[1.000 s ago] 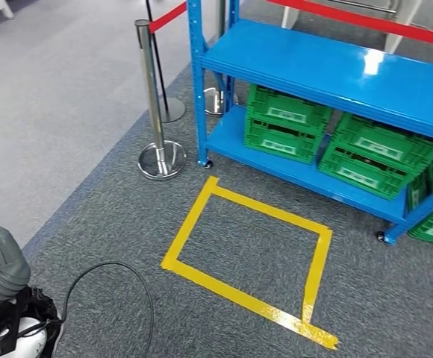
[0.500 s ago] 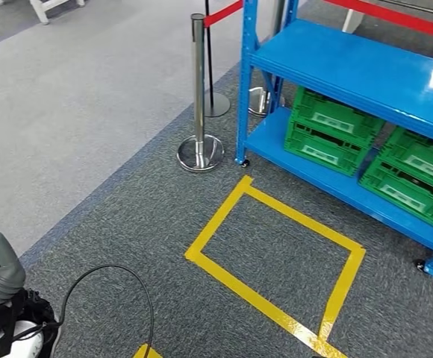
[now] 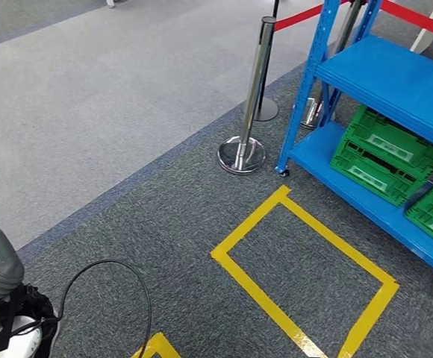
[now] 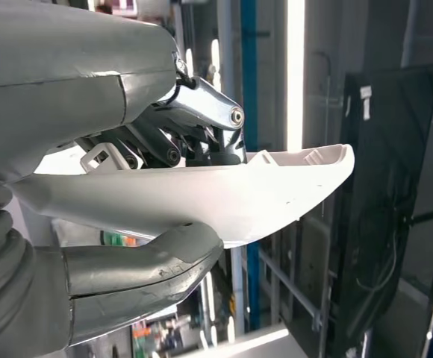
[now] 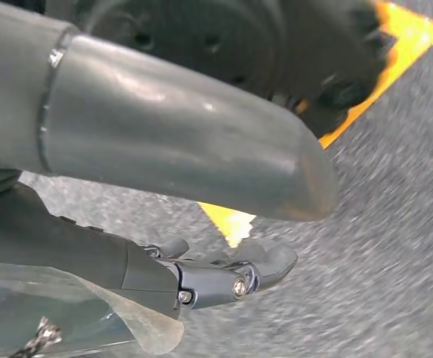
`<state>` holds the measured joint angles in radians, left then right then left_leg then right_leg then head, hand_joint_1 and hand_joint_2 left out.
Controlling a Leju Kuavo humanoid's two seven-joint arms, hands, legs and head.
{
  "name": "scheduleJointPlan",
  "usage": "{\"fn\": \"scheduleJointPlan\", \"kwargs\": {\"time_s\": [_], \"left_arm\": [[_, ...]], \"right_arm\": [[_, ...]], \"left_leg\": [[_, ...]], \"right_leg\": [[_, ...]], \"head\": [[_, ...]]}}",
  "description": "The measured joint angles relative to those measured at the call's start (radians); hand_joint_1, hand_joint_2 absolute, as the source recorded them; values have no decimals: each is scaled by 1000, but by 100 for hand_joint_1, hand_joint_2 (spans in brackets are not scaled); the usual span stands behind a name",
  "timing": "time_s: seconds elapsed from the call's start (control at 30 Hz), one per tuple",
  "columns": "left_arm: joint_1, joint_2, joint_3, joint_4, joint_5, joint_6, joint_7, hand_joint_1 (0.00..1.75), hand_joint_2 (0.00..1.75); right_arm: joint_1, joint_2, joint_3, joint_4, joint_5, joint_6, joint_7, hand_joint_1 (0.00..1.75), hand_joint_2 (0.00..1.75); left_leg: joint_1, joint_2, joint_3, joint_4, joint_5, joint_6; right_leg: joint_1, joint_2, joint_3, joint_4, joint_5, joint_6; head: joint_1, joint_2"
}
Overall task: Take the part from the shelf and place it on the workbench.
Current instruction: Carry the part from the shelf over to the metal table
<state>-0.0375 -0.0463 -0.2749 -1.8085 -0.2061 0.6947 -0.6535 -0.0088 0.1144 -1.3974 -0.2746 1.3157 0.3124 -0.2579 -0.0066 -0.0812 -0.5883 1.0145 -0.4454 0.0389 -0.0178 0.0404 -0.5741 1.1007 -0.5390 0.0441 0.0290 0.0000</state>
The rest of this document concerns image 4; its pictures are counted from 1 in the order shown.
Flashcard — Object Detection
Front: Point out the ceiling light strip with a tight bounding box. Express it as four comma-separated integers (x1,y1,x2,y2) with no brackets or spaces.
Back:
286,0,307,153

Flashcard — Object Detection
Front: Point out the black monitor on stand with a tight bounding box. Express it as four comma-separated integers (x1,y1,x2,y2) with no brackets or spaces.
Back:
328,63,433,358

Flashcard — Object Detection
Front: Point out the blue upright post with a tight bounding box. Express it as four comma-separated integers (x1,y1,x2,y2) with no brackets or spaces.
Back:
240,0,263,331

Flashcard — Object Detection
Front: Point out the grey metal rail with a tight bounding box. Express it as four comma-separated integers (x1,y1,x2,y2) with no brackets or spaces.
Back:
257,245,323,333

